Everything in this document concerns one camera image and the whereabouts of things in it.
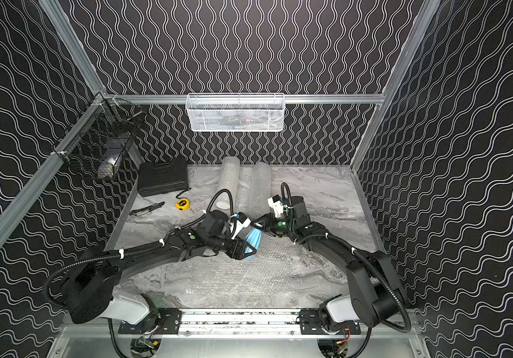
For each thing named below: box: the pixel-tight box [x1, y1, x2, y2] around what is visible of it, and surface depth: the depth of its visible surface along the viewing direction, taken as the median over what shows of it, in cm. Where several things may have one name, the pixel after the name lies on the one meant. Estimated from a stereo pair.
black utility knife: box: [128, 201, 165, 216], surface depth 105 cm
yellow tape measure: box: [174, 198, 191, 211], surface depth 105 cm
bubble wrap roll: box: [249, 161, 273, 219], surface depth 103 cm
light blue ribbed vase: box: [244, 223, 263, 261], surface depth 80 cm
